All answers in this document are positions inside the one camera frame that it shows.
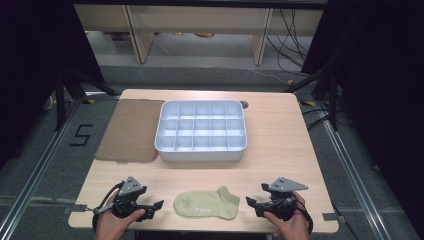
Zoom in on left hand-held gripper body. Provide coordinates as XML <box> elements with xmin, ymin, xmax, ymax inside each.
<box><xmin>111</xmin><ymin>175</ymin><xmax>153</xmax><ymax>222</ymax></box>

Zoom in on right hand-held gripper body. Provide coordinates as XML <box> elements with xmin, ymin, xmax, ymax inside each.
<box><xmin>261</xmin><ymin>176</ymin><xmax>309</xmax><ymax>221</ymax></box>

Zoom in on light green ankle sock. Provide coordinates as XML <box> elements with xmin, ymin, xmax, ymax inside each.
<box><xmin>172</xmin><ymin>186</ymin><xmax>241</xmax><ymax>221</ymax></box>

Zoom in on white divided storage box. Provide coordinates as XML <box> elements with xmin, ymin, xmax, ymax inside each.
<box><xmin>154</xmin><ymin>99</ymin><xmax>248</xmax><ymax>163</ymax></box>

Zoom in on person's right hand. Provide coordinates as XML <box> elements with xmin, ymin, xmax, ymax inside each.
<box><xmin>262</xmin><ymin>192</ymin><xmax>311</xmax><ymax>240</ymax></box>

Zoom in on person's left hand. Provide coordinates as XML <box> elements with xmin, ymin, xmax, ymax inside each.
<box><xmin>94</xmin><ymin>192</ymin><xmax>146</xmax><ymax>240</ymax></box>

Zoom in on grey tape strip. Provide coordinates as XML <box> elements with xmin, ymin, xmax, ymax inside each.
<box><xmin>321</xmin><ymin>212</ymin><xmax>346</xmax><ymax>223</ymax></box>
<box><xmin>62</xmin><ymin>203</ymin><xmax>88</xmax><ymax>215</ymax></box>

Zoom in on black metal stand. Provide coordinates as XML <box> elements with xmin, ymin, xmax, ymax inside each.
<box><xmin>283</xmin><ymin>65</ymin><xmax>342</xmax><ymax>132</ymax></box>
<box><xmin>54</xmin><ymin>65</ymin><xmax>122</xmax><ymax>132</ymax></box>

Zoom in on dark curtain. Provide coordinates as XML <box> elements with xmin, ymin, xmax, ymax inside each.
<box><xmin>0</xmin><ymin>0</ymin><xmax>105</xmax><ymax>169</ymax></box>
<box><xmin>300</xmin><ymin>0</ymin><xmax>424</xmax><ymax>232</ymax></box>

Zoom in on light wooden background desk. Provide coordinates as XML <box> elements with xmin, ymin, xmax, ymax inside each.
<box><xmin>73</xmin><ymin>3</ymin><xmax>316</xmax><ymax>66</ymax></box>

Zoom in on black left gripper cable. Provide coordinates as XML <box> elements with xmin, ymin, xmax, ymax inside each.
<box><xmin>91</xmin><ymin>180</ymin><xmax>125</xmax><ymax>233</ymax></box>

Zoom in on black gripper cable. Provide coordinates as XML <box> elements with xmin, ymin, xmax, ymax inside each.
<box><xmin>297</xmin><ymin>199</ymin><xmax>315</xmax><ymax>235</ymax></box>
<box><xmin>91</xmin><ymin>180</ymin><xmax>125</xmax><ymax>233</ymax></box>

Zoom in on grey cable plug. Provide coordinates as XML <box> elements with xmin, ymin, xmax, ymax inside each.
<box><xmin>92</xmin><ymin>203</ymin><xmax>115</xmax><ymax>215</ymax></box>

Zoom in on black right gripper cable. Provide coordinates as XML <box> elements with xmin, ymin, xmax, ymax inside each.
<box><xmin>297</xmin><ymin>199</ymin><xmax>315</xmax><ymax>235</ymax></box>

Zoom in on aluminium floor rail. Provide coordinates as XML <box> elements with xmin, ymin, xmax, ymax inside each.
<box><xmin>313</xmin><ymin>99</ymin><xmax>392</xmax><ymax>240</ymax></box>
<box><xmin>0</xmin><ymin>96</ymin><xmax>85</xmax><ymax>240</ymax></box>

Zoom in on black floor cables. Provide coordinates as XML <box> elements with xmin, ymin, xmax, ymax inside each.
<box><xmin>300</xmin><ymin>107</ymin><xmax>335</xmax><ymax>132</ymax></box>

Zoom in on white floor cable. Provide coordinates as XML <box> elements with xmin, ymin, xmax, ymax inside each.
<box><xmin>244</xmin><ymin>67</ymin><xmax>292</xmax><ymax>85</ymax></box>

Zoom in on bundle of black hanging cables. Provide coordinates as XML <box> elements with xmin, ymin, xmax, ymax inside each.
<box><xmin>265</xmin><ymin>8</ymin><xmax>313</xmax><ymax>75</ymax></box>

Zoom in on black metal frame bar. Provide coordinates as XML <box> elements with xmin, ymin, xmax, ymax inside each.
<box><xmin>72</xmin><ymin>0</ymin><xmax>330</xmax><ymax>10</ymax></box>

